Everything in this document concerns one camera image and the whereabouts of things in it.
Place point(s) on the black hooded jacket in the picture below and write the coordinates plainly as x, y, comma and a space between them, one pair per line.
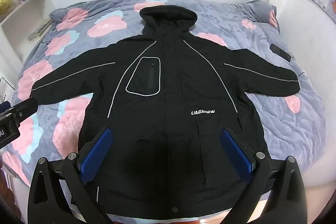
170, 82

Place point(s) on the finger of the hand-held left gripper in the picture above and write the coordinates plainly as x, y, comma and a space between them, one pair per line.
25, 109

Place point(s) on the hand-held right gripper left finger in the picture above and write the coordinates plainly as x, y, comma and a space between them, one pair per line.
97, 151

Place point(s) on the black phone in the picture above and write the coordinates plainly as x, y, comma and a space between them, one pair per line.
281, 52

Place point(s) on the white wall shelf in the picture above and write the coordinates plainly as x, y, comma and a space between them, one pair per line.
25, 8

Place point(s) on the grey floral blanket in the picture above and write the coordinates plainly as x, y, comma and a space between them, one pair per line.
275, 140

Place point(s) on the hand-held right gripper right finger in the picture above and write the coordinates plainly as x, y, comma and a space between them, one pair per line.
235, 154

